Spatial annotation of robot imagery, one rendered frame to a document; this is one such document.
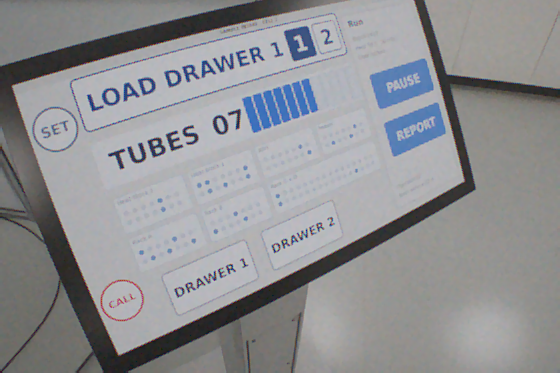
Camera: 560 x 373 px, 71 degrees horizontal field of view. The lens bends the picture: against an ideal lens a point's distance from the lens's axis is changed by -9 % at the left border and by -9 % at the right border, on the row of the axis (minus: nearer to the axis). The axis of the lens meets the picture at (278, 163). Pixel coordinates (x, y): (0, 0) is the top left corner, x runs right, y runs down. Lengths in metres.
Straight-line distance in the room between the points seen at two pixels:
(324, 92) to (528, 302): 1.48
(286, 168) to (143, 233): 0.16
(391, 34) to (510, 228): 1.57
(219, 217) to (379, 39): 0.29
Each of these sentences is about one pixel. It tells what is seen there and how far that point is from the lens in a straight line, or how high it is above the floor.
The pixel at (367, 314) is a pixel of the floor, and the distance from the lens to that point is 1.58.
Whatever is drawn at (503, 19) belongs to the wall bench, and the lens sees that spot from 2.64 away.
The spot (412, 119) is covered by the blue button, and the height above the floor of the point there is 1.06.
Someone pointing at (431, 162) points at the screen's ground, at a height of 1.01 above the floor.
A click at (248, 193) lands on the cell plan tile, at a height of 1.05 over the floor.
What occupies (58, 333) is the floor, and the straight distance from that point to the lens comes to 1.66.
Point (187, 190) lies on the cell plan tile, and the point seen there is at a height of 1.07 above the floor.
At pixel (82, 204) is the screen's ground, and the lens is 0.41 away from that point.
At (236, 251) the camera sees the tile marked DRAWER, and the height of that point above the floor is 1.02.
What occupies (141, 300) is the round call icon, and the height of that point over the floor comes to 1.01.
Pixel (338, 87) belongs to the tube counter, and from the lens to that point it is 0.49.
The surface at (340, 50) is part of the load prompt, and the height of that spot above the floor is 1.14.
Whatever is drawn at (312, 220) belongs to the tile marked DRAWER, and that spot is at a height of 1.01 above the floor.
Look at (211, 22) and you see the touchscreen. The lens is 0.45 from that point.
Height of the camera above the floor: 1.38
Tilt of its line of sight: 43 degrees down
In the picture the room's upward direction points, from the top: 2 degrees clockwise
